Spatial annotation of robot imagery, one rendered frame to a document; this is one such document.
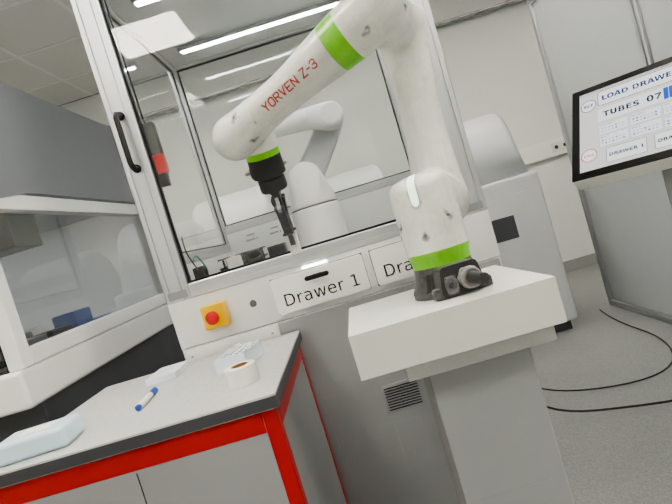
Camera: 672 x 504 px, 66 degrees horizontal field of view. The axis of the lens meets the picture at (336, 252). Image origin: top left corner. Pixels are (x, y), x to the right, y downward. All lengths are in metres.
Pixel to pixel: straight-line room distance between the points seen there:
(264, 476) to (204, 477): 0.12
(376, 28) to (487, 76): 4.02
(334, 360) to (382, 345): 0.72
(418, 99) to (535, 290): 0.52
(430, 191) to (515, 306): 0.27
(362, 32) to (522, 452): 0.87
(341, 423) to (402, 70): 1.05
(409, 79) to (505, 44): 4.01
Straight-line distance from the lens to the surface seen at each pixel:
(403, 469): 1.76
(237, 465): 1.11
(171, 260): 1.66
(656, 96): 1.58
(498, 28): 5.25
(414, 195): 1.03
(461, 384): 1.04
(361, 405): 1.67
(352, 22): 1.11
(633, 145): 1.51
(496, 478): 1.13
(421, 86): 1.23
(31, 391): 1.63
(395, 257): 1.57
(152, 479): 1.17
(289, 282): 1.57
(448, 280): 0.99
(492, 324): 0.94
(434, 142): 1.21
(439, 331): 0.92
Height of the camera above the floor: 1.04
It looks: 3 degrees down
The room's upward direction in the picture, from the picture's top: 17 degrees counter-clockwise
